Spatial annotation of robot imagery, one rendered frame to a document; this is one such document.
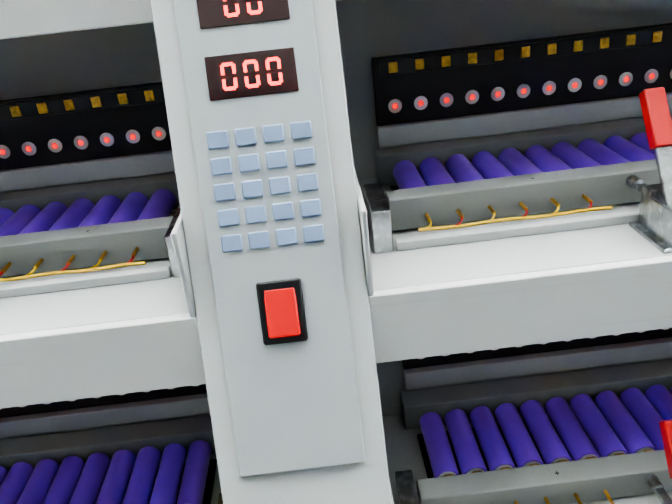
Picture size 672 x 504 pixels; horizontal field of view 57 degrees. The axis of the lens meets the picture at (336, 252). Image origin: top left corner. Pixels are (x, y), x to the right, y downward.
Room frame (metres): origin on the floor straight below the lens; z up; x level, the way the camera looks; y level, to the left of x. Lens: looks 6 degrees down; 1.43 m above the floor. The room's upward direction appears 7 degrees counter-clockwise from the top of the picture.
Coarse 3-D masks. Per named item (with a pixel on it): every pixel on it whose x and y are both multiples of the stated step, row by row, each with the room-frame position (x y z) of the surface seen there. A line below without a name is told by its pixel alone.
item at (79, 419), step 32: (0, 416) 0.50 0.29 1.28; (32, 416) 0.50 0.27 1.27; (64, 416) 0.49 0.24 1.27; (96, 416) 0.49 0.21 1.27; (128, 416) 0.50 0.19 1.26; (160, 416) 0.50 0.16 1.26; (0, 448) 0.49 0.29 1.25; (32, 448) 0.48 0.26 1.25; (64, 448) 0.48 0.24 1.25; (96, 448) 0.48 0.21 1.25; (128, 448) 0.48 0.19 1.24; (160, 448) 0.48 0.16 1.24; (192, 448) 0.47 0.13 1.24; (0, 480) 0.46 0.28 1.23; (32, 480) 0.45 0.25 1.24; (64, 480) 0.45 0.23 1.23; (96, 480) 0.45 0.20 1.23; (128, 480) 0.46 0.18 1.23; (160, 480) 0.44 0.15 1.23; (192, 480) 0.44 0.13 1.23
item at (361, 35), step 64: (384, 0) 0.53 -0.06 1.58; (448, 0) 0.53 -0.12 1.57; (512, 0) 0.53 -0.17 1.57; (576, 0) 0.53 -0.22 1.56; (640, 0) 0.53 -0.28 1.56; (0, 64) 0.53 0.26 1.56; (64, 64) 0.53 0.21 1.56; (128, 64) 0.53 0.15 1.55; (0, 192) 0.53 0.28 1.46; (384, 384) 0.53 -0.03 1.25; (448, 384) 0.53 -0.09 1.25
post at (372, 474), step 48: (336, 48) 0.33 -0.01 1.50; (336, 96) 0.33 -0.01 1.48; (192, 144) 0.33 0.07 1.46; (336, 144) 0.33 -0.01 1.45; (192, 192) 0.33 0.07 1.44; (336, 192) 0.33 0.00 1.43; (192, 240) 0.33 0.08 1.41; (192, 288) 0.33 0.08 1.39; (240, 480) 0.33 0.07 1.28; (288, 480) 0.33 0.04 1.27; (336, 480) 0.33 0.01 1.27; (384, 480) 0.33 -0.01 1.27
